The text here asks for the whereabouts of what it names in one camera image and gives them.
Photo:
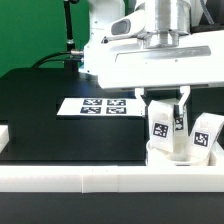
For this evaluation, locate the white frame wall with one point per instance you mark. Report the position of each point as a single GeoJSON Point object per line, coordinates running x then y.
{"type": "Point", "coordinates": [91, 179]}

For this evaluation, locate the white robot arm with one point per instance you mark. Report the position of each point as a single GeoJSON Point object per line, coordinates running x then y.
{"type": "Point", "coordinates": [102, 13]}

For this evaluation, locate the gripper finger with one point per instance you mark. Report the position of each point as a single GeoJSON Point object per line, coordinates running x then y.
{"type": "Point", "coordinates": [179, 107]}
{"type": "Point", "coordinates": [139, 95]}

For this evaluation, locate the white marker sheet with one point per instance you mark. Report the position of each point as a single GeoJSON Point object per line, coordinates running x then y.
{"type": "Point", "coordinates": [112, 107]}

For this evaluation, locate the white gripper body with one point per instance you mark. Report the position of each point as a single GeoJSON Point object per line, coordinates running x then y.
{"type": "Point", "coordinates": [155, 49]}

